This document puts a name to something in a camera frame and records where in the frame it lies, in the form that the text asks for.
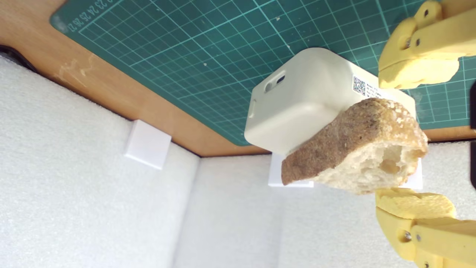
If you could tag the green cutting mat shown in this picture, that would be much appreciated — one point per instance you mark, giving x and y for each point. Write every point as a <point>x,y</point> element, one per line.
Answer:
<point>186,44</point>

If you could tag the white rounded block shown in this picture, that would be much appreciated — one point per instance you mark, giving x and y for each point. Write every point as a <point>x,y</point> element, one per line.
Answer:
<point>297,108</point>

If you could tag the brown bread slice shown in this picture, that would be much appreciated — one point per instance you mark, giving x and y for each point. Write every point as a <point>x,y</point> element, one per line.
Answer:
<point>353,149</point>

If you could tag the white wall clip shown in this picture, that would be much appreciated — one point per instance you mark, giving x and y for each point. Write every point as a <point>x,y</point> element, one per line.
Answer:
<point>148,143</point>
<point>414,180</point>
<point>277,171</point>

